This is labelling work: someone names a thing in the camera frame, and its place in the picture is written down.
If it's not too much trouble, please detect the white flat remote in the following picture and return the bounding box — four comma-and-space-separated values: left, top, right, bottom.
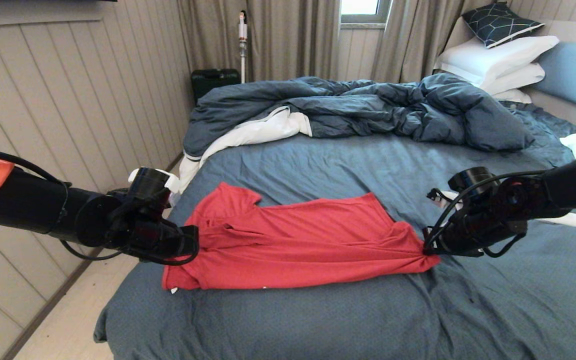
538, 212, 576, 229

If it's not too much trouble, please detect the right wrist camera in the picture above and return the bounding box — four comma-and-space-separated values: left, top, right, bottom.
448, 167, 496, 198

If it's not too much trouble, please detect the dark patterned cushion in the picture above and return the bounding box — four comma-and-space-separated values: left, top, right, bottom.
461, 2, 545, 49

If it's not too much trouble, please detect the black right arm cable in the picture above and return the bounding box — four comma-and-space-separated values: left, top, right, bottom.
423, 170, 549, 258

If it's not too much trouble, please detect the large white pillow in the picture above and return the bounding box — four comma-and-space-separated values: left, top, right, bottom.
434, 35, 560, 90

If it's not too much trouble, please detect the white bed linen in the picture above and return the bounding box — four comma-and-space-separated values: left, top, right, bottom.
178, 106, 313, 194

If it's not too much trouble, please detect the grey framed window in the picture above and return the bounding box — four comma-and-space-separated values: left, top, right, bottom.
340, 0, 392, 29

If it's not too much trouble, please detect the red t-shirt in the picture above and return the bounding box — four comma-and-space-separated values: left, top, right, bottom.
161, 182, 441, 292

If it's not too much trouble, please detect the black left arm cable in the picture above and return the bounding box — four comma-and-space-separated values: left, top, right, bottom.
0, 144, 124, 262

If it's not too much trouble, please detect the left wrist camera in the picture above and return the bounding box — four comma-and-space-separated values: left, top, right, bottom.
128, 167, 180, 206

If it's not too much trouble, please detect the dark blue crumpled duvet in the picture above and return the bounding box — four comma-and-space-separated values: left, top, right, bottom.
183, 72, 536, 158

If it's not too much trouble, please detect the beige curtain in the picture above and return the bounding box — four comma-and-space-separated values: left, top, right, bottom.
370, 0, 494, 84
177, 0, 341, 84

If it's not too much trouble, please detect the black hard case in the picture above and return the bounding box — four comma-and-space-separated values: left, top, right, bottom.
190, 68, 241, 103

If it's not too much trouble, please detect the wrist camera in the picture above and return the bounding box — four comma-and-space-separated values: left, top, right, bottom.
448, 167, 496, 198
128, 167, 180, 206

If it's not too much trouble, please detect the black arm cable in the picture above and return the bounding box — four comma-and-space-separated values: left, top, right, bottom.
0, 144, 124, 262
423, 170, 549, 258

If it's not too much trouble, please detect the white stick vacuum cleaner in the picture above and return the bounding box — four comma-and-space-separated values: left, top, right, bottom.
238, 11, 248, 83

